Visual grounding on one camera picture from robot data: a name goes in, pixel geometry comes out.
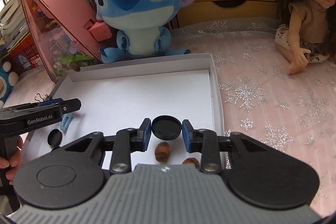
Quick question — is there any small black round lid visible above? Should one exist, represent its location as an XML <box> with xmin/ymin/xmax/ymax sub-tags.
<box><xmin>47</xmin><ymin>128</ymin><xmax>63</xmax><ymax>148</ymax></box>

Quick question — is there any blue Stitch plush toy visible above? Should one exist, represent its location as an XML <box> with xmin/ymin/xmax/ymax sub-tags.
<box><xmin>95</xmin><ymin>0</ymin><xmax>195</xmax><ymax>63</ymax></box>

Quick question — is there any white cardboard tray box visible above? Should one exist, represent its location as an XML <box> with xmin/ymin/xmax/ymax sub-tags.
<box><xmin>22</xmin><ymin>53</ymin><xmax>226</xmax><ymax>169</ymax></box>

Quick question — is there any blue plastic clip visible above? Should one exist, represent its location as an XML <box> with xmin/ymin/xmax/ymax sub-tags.
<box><xmin>59</xmin><ymin>113</ymin><xmax>73</xmax><ymax>131</ymax></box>

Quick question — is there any light brown walnut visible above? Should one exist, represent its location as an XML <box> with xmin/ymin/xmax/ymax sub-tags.
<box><xmin>182</xmin><ymin>157</ymin><xmax>200</xmax><ymax>170</ymax></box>

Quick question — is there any pink triangular diorama house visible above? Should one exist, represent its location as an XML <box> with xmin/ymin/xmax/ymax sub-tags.
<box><xmin>21</xmin><ymin>0</ymin><xmax>117</xmax><ymax>83</ymax></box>

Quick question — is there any brown-haired baby doll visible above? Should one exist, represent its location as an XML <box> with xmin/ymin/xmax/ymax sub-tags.
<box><xmin>274</xmin><ymin>0</ymin><xmax>335</xmax><ymax>75</ymax></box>

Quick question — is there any person's left hand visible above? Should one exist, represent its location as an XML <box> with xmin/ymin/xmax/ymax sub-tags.
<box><xmin>0</xmin><ymin>136</ymin><xmax>23</xmax><ymax>185</ymax></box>

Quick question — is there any wooden drawer shelf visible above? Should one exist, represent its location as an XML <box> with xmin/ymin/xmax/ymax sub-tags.
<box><xmin>172</xmin><ymin>0</ymin><xmax>278</xmax><ymax>28</ymax></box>

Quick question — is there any pink snowflake tablecloth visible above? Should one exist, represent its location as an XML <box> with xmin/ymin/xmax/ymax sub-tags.
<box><xmin>6</xmin><ymin>18</ymin><xmax>335</xmax><ymax>216</ymax></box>

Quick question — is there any stack of books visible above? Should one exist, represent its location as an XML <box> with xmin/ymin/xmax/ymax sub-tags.
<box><xmin>0</xmin><ymin>0</ymin><xmax>53</xmax><ymax>51</ymax></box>

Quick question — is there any red plastic crate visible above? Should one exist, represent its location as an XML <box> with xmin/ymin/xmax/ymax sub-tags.
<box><xmin>1</xmin><ymin>33</ymin><xmax>43</xmax><ymax>75</ymax></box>

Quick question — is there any blue Doraemon plush toy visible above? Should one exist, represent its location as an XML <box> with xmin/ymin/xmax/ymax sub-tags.
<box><xmin>0</xmin><ymin>61</ymin><xmax>19</xmax><ymax>108</ymax></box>

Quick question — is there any small black binder clip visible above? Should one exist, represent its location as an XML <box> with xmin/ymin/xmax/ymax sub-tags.
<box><xmin>34</xmin><ymin>93</ymin><xmax>52</xmax><ymax>103</ymax></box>

